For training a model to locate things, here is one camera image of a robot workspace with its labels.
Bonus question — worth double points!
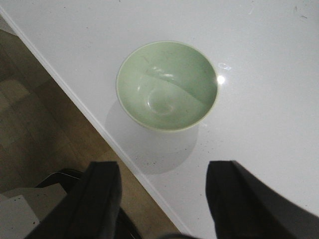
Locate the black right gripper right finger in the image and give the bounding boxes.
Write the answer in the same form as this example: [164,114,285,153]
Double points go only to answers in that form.
[205,161,319,239]

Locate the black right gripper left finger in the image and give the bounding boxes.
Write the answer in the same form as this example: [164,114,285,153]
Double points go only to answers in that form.
[27,161,122,239]

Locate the light green bowl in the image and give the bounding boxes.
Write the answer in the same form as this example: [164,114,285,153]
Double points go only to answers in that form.
[116,41,219,132]

